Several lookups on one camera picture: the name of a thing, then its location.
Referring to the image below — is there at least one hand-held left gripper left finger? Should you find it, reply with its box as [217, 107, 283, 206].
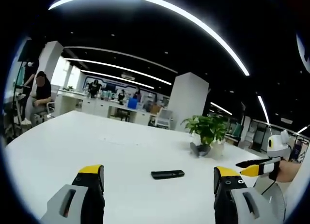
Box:
[39, 164, 106, 224]

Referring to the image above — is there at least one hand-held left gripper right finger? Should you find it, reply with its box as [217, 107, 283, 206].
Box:
[213, 166, 268, 224]

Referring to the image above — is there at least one black remote control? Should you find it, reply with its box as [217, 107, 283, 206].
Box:
[151, 170, 186, 179]

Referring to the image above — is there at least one person's right hand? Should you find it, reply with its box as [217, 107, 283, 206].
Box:
[272, 160, 302, 183]

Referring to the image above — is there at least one grey plush toy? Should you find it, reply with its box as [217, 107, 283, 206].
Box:
[189, 141, 212, 158]

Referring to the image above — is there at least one green potted plant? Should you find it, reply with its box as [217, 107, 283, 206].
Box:
[181, 114, 230, 147]

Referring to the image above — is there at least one white square pillar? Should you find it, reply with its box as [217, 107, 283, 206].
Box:
[167, 72, 209, 132]

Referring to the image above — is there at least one long white counter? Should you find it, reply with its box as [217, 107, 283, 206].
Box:
[56, 90, 155, 125]

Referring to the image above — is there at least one white mesh office chair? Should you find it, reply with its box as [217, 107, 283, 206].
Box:
[155, 108, 173, 129]

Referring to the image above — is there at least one black humanoid robot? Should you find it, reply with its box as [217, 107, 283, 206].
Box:
[87, 80, 101, 99]

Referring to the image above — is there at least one curved white ceiling light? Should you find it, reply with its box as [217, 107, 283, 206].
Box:
[48, 0, 250, 76]

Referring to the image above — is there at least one black cable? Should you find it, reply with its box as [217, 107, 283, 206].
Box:
[260, 179, 278, 195]

